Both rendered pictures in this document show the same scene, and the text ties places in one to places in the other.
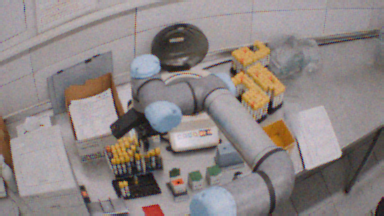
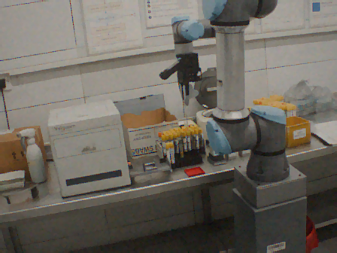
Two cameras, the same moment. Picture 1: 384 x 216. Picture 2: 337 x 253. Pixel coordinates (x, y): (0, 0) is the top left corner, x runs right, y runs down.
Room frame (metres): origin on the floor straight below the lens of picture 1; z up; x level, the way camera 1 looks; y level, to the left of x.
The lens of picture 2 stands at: (-0.77, -0.12, 1.53)
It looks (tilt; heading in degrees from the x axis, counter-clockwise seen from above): 16 degrees down; 12
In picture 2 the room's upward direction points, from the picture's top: 7 degrees counter-clockwise
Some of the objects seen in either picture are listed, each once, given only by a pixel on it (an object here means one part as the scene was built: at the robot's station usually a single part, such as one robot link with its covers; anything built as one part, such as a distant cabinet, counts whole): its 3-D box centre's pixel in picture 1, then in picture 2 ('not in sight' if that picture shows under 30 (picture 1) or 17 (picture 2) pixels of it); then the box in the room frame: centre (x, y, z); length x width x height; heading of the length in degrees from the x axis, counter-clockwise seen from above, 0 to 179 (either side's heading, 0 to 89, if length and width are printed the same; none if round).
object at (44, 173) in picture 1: (50, 181); (91, 145); (0.74, 0.52, 1.03); 0.31 x 0.27 x 0.30; 114
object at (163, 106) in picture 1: (165, 104); (194, 29); (0.80, 0.06, 1.44); 0.11 x 0.11 x 0.08; 26
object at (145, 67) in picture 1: (145, 77); (181, 29); (0.88, 0.12, 1.44); 0.09 x 0.08 x 0.11; 26
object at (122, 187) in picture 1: (134, 181); (180, 150); (0.88, 0.18, 0.93); 0.17 x 0.09 x 0.11; 114
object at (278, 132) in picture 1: (274, 144); (291, 131); (1.08, -0.31, 0.93); 0.13 x 0.13 x 0.10; 29
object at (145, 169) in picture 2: (102, 207); (144, 168); (0.73, 0.31, 0.92); 0.21 x 0.07 x 0.05; 114
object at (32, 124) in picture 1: (33, 128); not in sight; (1.04, 0.70, 0.94); 0.22 x 0.12 x 0.13; 118
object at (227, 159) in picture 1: (231, 155); not in sight; (1.03, -0.14, 0.92); 0.10 x 0.07 x 0.10; 106
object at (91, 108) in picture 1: (93, 118); (149, 131); (1.13, 0.37, 0.95); 0.29 x 0.25 x 0.15; 24
